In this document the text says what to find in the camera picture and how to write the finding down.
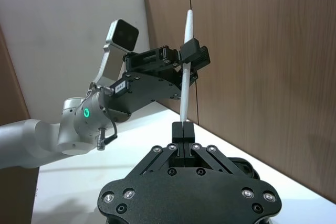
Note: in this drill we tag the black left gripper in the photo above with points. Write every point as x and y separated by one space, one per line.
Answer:
147 90

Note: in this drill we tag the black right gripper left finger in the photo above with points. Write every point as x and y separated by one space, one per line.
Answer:
177 132

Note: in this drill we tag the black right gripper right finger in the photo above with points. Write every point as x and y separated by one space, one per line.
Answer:
189 132

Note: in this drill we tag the small white plastic piece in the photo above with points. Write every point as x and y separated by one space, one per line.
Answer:
185 90

